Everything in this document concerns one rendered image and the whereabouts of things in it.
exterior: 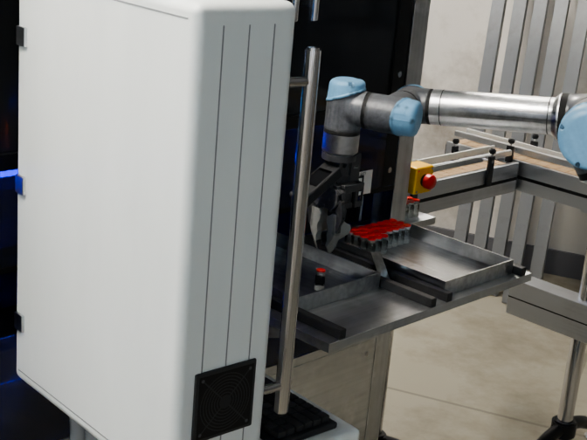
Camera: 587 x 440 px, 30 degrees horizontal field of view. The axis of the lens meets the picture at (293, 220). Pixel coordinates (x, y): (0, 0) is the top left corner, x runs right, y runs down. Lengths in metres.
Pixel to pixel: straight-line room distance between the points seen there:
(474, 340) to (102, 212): 2.93
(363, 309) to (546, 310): 1.34
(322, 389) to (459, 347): 1.64
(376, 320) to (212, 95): 0.85
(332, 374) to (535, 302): 0.94
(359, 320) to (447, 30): 3.20
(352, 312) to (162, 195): 0.77
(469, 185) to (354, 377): 0.71
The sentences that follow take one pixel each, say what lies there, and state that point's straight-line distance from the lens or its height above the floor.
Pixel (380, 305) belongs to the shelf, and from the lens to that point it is 2.30.
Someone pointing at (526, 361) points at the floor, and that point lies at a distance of 4.36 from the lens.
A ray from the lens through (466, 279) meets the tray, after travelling 2.44.
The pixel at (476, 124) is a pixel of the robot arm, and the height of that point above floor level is 1.27.
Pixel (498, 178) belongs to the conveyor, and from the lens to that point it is 3.36.
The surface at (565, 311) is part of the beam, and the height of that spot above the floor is 0.51.
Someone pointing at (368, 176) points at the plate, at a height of 1.03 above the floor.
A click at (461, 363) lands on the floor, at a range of 4.25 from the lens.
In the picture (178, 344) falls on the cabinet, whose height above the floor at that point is 1.06.
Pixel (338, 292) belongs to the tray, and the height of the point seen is 0.90.
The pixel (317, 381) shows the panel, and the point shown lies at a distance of 2.78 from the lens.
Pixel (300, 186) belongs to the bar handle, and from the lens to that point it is 1.67.
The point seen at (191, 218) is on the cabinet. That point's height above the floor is 1.25.
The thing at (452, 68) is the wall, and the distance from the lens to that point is 5.28.
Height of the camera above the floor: 1.72
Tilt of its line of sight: 18 degrees down
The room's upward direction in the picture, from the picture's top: 5 degrees clockwise
